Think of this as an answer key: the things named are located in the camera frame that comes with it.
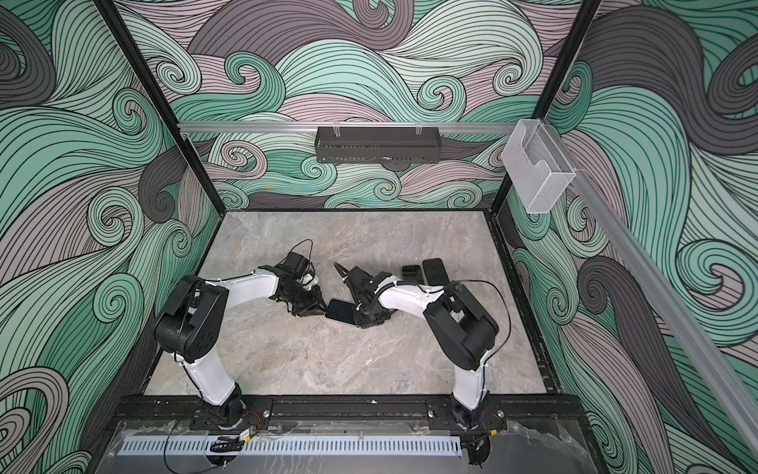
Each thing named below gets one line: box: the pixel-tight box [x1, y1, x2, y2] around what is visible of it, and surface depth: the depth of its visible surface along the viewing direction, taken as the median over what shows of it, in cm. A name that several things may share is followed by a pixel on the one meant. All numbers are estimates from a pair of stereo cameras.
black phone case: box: [422, 257, 451, 287], surface depth 104 cm
